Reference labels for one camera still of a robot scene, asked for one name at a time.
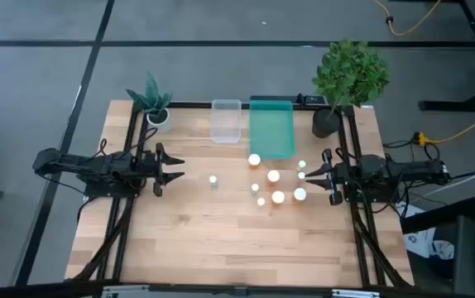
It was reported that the yellow extension cable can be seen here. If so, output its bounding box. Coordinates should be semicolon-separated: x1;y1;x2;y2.
371;0;444;37

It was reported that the black power box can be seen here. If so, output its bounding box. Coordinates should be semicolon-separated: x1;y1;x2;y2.
295;93;326;105

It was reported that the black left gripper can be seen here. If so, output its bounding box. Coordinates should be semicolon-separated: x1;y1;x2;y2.
144;142;186;198

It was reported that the snake plant in white pot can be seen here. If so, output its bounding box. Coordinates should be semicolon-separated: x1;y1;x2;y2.
125;70;174;133

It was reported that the black aluminium extrusion frame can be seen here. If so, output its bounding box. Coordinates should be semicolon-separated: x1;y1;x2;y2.
0;93;475;298

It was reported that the black desk leg stand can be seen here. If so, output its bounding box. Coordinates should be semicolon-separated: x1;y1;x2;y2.
418;0;475;113

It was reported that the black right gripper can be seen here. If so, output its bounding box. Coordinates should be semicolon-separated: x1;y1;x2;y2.
305;148;346;206

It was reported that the silver metal bracket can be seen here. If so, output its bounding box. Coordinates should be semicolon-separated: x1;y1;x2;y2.
331;289;381;298
101;285;151;298

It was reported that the teal plastic bin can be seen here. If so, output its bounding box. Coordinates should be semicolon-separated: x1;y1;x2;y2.
248;99;297;161

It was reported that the clear plastic bin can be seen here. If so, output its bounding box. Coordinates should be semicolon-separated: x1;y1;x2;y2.
210;99;242;145

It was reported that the yellow cable with plug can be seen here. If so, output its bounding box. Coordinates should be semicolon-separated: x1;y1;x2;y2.
413;105;475;147

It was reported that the leafy plant in black pot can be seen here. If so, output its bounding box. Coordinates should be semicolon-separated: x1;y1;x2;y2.
310;39;391;139

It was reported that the white cable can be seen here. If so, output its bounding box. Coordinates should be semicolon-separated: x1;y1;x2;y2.
421;159;475;199

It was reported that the white bag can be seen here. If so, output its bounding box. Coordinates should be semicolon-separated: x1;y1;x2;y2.
398;202;456;260

